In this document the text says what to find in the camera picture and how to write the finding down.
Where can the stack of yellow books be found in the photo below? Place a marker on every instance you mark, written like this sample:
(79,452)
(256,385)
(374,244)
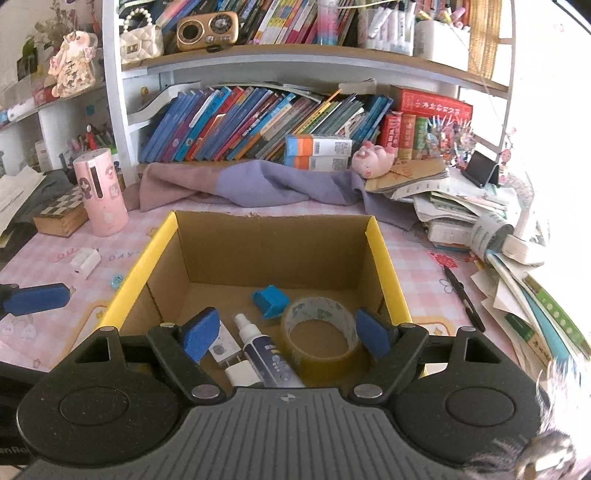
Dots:
(485,37)

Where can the pink cartoon figurine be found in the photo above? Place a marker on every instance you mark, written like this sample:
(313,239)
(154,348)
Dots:
(74,67)

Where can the open white book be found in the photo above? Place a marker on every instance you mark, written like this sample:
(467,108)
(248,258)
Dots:
(150,106)

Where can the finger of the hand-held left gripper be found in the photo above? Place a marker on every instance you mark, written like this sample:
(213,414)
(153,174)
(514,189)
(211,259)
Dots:
(39,297)

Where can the black pen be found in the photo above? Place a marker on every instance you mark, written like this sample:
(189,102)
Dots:
(464,297)

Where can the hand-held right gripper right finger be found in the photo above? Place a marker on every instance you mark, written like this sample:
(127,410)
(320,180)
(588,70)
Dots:
(374,334)

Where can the pink pig plush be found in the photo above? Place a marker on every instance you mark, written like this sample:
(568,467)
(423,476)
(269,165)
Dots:
(374,159)

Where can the dark grey cloth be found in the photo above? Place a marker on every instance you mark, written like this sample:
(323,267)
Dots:
(46,184)

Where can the bundle of white tubes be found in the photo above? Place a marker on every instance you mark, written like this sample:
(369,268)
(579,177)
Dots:
(385,30)

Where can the white shelf unit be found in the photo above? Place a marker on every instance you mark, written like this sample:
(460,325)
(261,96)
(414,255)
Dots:
(113,92)

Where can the wooden chess box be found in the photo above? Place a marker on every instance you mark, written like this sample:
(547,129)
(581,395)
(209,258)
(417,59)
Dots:
(60,214)

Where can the cup of pens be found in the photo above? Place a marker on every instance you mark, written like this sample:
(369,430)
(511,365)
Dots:
(90,141)

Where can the small white packet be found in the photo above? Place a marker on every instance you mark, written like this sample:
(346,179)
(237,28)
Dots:
(224,346)

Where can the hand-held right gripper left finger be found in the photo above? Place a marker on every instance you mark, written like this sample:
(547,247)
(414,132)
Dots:
(201,334)

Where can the pink cylindrical humidifier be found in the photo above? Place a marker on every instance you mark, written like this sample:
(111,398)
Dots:
(104,198)

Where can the black phone stand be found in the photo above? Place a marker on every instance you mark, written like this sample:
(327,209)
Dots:
(480,168)

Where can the white spray bottle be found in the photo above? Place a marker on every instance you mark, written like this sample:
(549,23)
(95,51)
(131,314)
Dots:
(270,360)

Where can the white storage container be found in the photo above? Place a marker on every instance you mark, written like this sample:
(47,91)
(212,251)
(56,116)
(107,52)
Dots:
(438,44)

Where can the yellow tape roll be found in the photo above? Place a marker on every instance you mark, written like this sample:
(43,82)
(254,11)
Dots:
(323,355)

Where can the white quilted handbag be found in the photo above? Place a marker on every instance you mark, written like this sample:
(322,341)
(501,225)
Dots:
(141,41)

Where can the row of colourful books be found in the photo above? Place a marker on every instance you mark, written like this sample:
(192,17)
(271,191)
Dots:
(277,18)

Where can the pile of papers and books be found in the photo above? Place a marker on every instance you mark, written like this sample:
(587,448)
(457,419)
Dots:
(531,300)

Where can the yellow cardboard box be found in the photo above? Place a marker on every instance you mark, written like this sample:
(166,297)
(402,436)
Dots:
(272,249)

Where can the white rectangular device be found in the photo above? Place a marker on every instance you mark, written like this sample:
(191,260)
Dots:
(85,263)

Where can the gold retro radio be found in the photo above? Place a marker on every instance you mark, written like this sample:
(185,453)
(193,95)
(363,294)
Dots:
(207,31)

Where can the row of leaning books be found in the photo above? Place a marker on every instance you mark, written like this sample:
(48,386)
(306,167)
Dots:
(258,124)

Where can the white charger plug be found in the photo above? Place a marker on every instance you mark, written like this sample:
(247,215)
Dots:
(242,373)

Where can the fluffy grey sleeve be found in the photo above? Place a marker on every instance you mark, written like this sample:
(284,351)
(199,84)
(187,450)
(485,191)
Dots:
(563,415)

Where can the white power adaptor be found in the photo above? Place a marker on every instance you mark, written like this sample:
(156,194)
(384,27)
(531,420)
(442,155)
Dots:
(521,247)

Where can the pink and purple cloth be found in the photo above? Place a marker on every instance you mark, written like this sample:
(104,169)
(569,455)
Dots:
(258,184)

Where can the orange and blue carton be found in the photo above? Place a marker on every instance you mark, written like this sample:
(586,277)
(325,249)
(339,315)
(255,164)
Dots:
(318,146)
(318,163)

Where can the white paper sheets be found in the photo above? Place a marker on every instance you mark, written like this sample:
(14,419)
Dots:
(14,194)

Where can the blue plastic clip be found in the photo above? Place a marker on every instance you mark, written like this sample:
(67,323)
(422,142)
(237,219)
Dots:
(272,302)

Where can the pink checked tablecloth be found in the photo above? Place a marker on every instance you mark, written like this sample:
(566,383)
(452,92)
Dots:
(55,323)

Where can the row of red books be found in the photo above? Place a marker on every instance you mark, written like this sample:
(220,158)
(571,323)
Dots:
(415,124)

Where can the colourful toy figures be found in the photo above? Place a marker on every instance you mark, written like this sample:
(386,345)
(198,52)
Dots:
(450,141)

